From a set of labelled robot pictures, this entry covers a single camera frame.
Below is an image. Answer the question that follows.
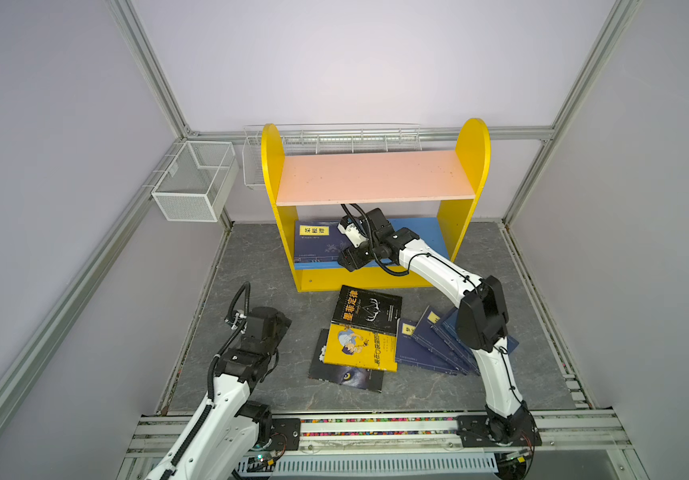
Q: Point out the black wolf cover book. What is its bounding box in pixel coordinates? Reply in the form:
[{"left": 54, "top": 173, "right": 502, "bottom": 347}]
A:
[{"left": 308, "top": 329, "right": 384, "bottom": 393}]

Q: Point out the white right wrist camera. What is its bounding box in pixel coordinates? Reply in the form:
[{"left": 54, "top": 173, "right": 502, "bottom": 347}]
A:
[{"left": 338, "top": 216, "right": 368, "bottom": 248}]

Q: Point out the yellow wooden bookshelf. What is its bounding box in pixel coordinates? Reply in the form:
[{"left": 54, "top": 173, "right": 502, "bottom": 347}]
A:
[{"left": 260, "top": 119, "right": 491, "bottom": 260}]

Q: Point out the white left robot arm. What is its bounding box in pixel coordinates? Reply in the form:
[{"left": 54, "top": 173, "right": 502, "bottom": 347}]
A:
[{"left": 146, "top": 282, "right": 292, "bottom": 479}]

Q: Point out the white wire rack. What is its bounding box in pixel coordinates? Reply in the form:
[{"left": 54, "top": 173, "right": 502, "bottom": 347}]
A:
[{"left": 242, "top": 123, "right": 422, "bottom": 189}]

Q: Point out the yellow cartoon cover book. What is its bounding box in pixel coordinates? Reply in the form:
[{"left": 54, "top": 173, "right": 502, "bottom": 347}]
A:
[{"left": 320, "top": 323, "right": 398, "bottom": 372}]

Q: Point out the blue book leftmost of fan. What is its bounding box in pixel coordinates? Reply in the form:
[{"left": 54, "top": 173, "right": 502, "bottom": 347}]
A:
[{"left": 395, "top": 320, "right": 459, "bottom": 375}]

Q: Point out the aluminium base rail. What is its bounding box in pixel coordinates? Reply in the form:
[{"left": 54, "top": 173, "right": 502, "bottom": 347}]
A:
[{"left": 116, "top": 410, "right": 647, "bottom": 479}]

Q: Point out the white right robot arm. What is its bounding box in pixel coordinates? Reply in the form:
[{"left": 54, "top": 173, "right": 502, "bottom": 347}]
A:
[{"left": 338, "top": 204, "right": 541, "bottom": 448}]

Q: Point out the black book orange title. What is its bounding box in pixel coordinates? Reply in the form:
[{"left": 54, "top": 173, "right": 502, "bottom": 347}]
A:
[{"left": 332, "top": 285, "right": 402, "bottom": 336}]

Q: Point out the white mesh basket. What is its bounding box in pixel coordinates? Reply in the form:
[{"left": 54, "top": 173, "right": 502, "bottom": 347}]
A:
[{"left": 152, "top": 141, "right": 240, "bottom": 223}]

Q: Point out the blue book Sunzi label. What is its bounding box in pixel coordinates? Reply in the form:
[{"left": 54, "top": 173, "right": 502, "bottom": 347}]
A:
[{"left": 294, "top": 257, "right": 340, "bottom": 270}]

